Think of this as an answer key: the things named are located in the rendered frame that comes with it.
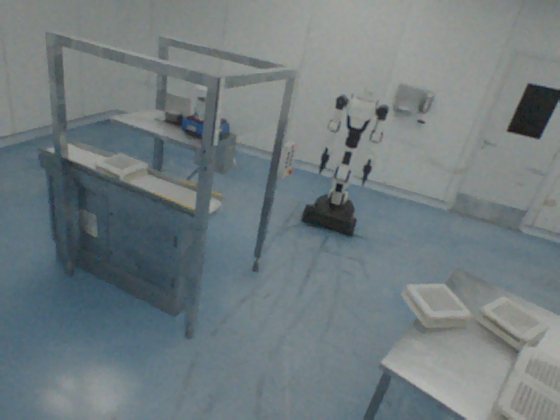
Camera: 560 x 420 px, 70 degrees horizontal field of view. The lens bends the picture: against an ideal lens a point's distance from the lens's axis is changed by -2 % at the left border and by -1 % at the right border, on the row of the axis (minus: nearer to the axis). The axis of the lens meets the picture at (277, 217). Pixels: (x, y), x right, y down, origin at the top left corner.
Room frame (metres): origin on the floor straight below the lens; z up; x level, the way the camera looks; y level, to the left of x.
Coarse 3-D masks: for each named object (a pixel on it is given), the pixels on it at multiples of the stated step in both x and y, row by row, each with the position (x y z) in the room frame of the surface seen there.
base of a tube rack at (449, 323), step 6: (402, 294) 1.73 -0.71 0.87; (408, 300) 1.67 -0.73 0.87; (414, 306) 1.63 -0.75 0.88; (414, 312) 1.61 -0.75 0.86; (420, 312) 1.59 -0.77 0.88; (420, 318) 1.56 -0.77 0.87; (426, 318) 1.55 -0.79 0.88; (426, 324) 1.51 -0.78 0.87; (432, 324) 1.52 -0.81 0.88; (438, 324) 1.53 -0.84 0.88; (444, 324) 1.54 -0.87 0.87; (450, 324) 1.55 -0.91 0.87; (456, 324) 1.56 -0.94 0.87; (462, 324) 1.57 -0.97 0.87; (468, 324) 1.58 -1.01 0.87
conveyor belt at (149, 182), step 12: (72, 144) 2.74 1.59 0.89; (72, 156) 2.54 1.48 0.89; (84, 156) 2.58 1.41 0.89; (96, 156) 2.62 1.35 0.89; (132, 180) 2.35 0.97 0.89; (144, 180) 2.39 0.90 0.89; (156, 180) 2.43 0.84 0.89; (156, 192) 2.26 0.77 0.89; (168, 192) 2.29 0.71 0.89; (180, 192) 2.32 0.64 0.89; (192, 192) 2.36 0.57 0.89; (192, 204) 2.19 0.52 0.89; (216, 204) 2.27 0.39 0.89
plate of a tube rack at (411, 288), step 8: (408, 288) 1.71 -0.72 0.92; (448, 288) 1.78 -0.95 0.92; (416, 296) 1.65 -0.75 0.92; (424, 304) 1.60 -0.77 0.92; (424, 312) 1.55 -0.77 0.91; (432, 312) 1.55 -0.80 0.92; (440, 312) 1.56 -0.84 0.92; (448, 312) 1.57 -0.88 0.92; (456, 312) 1.58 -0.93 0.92; (464, 312) 1.60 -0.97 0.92
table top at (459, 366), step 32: (480, 288) 1.96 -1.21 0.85; (416, 320) 1.56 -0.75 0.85; (544, 320) 1.77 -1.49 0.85; (416, 352) 1.34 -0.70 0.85; (448, 352) 1.38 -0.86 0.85; (480, 352) 1.42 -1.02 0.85; (512, 352) 1.46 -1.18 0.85; (544, 352) 1.51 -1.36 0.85; (416, 384) 1.16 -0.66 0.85; (448, 384) 1.19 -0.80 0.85; (480, 384) 1.22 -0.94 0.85; (480, 416) 1.06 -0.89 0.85
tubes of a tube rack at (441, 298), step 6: (426, 294) 1.68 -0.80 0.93; (432, 294) 1.68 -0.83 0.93; (438, 294) 1.69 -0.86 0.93; (444, 294) 1.70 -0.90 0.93; (432, 300) 1.63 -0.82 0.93; (438, 300) 1.64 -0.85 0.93; (444, 300) 1.65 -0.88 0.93; (450, 300) 1.66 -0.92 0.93; (438, 306) 1.59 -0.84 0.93; (444, 306) 1.60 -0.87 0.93; (450, 306) 1.61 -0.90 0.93; (456, 306) 1.62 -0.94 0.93
